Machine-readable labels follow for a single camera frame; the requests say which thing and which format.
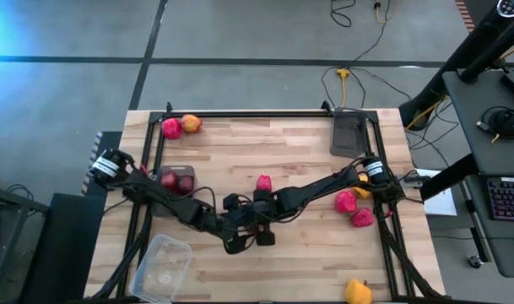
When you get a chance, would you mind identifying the black monitor stand column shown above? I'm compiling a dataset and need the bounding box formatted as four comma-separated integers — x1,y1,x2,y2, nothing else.
398,0,514,128

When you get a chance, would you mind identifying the dark red apple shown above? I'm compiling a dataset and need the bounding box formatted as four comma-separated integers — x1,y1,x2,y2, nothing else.
177,175,195,195
160,171,178,190

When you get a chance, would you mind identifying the black floor cabinet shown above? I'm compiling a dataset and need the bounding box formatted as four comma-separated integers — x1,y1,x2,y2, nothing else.
19,193,106,304

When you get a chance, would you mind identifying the red bell pepper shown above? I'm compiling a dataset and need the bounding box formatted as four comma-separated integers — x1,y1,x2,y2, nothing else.
256,174,273,193
350,207,375,229
334,190,358,214

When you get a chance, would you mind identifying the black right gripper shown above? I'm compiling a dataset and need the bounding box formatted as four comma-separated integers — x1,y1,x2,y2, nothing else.
252,188,285,247

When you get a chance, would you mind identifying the grey translucent plastic bin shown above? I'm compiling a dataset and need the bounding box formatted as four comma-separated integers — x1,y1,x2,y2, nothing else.
329,107,370,160
154,165,197,217

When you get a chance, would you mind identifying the dark grey desk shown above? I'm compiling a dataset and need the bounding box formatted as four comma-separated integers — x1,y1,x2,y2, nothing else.
441,69,514,279

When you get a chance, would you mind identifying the bright red apple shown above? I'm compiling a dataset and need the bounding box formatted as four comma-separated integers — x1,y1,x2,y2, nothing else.
160,117,183,140

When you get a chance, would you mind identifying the black backlit keyboard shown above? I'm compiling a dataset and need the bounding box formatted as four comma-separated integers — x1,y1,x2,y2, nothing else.
486,176,514,222

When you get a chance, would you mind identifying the yellow-orange apple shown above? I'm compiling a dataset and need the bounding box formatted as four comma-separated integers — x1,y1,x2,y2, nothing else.
181,114,203,134

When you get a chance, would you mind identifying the yellow extension cord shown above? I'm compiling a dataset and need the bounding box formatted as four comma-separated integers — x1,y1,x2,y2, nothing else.
335,67,351,109

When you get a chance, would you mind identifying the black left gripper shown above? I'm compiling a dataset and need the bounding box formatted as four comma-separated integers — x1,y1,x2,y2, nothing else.
216,193,257,255

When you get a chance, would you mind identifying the clear plastic bin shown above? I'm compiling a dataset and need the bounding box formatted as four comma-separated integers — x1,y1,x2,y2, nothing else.
128,234,194,304

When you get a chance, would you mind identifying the black looped floor cable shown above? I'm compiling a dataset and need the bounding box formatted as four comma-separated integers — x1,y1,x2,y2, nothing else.
329,0,357,29

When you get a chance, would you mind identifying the yellow bell pepper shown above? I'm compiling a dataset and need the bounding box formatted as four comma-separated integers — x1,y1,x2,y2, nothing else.
344,278,373,304
351,173,372,200

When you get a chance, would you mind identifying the white paper sheet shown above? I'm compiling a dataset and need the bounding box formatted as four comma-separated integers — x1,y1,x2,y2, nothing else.
408,168,458,217

